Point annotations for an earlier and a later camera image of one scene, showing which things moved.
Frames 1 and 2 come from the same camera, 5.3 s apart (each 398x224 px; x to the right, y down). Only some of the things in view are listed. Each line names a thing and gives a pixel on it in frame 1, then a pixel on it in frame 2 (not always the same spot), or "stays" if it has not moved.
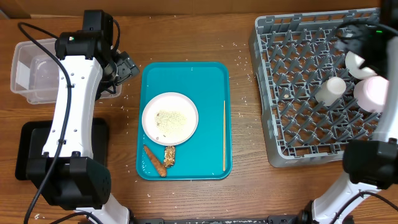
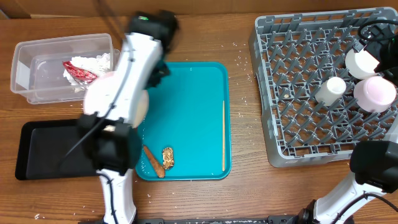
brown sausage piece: (158, 163) stays
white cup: (331, 91) stays
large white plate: (170, 119) to (99, 93)
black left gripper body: (120, 70) to (160, 70)
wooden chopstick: (224, 137) stays
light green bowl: (352, 63) stays
